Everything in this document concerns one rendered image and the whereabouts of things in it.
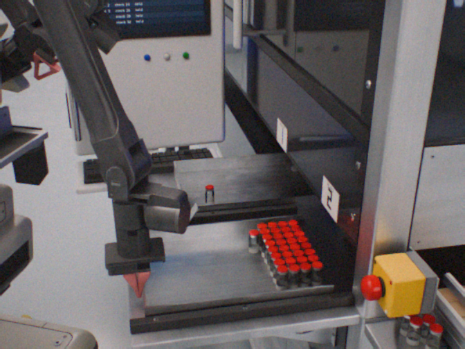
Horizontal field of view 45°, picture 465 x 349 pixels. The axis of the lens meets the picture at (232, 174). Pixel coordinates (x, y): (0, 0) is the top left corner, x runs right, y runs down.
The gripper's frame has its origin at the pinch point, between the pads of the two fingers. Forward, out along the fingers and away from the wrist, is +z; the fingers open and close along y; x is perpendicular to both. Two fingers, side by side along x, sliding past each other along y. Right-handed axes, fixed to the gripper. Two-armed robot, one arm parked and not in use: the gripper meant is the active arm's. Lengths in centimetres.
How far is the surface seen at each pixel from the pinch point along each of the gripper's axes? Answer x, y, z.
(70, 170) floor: 255, -37, 90
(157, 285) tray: 4.0, 3.5, 2.1
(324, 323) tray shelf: -11.4, 31.4, 3.4
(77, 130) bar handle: 81, -14, -2
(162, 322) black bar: -8.5, 3.6, 0.5
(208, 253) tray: 13.1, 14.9, 2.2
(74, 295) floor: 124, -29, 90
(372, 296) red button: -20.4, 35.3, -8.7
